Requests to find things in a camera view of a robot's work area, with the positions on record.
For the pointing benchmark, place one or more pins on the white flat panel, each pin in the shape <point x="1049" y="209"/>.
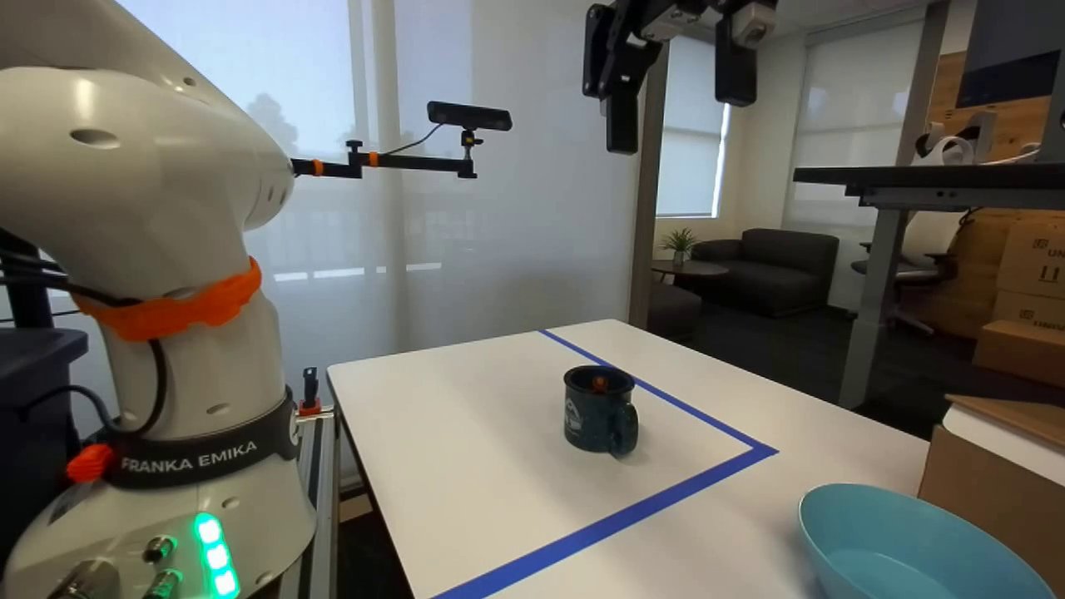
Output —
<point x="988" y="442"/>

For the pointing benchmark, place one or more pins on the black bar camera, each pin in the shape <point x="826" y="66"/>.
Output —
<point x="467" y="113"/>

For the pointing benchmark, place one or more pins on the brown cardboard box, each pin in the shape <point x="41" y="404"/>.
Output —
<point x="975" y="504"/>

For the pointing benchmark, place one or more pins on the small potted plant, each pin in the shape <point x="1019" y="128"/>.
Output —
<point x="679" y="244"/>

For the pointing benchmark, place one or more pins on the dark teal speckled mug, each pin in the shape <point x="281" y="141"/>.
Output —
<point x="602" y="421"/>

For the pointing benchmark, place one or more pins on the black equipment case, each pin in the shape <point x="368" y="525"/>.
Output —
<point x="36" y="434"/>

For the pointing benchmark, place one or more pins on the dark sofa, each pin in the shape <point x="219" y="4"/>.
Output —
<point x="768" y="272"/>

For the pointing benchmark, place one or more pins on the black and orange clamp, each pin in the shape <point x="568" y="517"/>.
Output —
<point x="311" y="390"/>

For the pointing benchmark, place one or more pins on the office chair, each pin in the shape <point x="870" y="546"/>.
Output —
<point x="918" y="260"/>

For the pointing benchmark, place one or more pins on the grey standing desk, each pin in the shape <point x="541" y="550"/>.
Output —
<point x="877" y="286"/>

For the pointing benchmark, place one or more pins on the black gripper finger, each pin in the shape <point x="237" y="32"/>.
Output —
<point x="736" y="61"/>
<point x="619" y="104"/>

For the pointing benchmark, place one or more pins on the round coffee table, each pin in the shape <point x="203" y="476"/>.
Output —
<point x="695" y="272"/>

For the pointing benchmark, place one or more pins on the light blue plastic bowl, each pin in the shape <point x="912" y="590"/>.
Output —
<point x="911" y="550"/>

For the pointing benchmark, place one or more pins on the blue tape strip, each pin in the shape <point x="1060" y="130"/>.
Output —
<point x="668" y="397"/>
<point x="602" y="525"/>

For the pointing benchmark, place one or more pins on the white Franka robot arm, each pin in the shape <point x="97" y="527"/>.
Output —
<point x="156" y="210"/>

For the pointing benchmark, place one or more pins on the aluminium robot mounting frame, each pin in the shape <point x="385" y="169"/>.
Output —
<point x="320" y="502"/>

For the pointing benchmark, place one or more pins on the stacked cardboard boxes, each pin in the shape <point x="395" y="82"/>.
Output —
<point x="1025" y="301"/>

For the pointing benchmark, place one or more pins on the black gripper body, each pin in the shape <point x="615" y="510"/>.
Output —
<point x="670" y="21"/>

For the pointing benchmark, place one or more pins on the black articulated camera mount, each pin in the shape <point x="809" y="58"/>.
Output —
<point x="386" y="161"/>

